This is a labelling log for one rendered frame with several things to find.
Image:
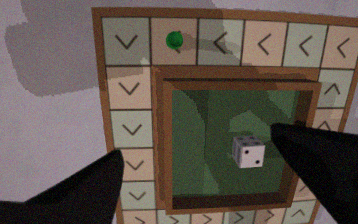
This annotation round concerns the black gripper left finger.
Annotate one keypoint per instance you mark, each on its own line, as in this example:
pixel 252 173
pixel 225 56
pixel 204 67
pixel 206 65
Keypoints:
pixel 89 196

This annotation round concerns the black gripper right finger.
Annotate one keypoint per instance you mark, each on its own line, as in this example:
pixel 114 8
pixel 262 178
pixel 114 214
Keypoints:
pixel 327 162

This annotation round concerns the green game pawn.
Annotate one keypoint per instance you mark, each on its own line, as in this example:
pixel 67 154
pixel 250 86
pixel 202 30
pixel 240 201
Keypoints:
pixel 174 40

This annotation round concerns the grey die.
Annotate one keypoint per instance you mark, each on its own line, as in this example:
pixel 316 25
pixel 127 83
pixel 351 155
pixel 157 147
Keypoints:
pixel 248 151

